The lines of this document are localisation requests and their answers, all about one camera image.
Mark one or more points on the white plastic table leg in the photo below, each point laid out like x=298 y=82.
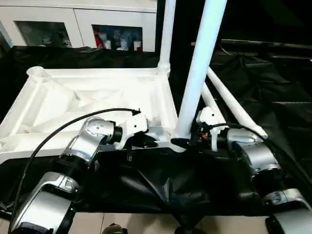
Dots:
x=202 y=61
x=231 y=102
x=209 y=97
x=167 y=36

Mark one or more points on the white plastic table top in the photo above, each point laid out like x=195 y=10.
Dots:
x=73 y=92

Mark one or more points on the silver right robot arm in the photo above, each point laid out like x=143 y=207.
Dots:
x=256 y=151

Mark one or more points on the black mat cover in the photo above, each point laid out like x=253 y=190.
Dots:
x=268 y=85

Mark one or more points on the grey rounded robot foot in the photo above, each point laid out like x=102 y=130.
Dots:
x=114 y=229

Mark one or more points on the red item behind glass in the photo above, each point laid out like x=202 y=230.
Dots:
x=98 y=39

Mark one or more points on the long black rod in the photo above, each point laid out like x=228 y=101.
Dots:
x=268 y=45

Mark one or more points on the white cabinet with glass doors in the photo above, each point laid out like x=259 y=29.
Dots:
x=73 y=14

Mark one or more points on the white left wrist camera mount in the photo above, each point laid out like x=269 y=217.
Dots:
x=136 y=124

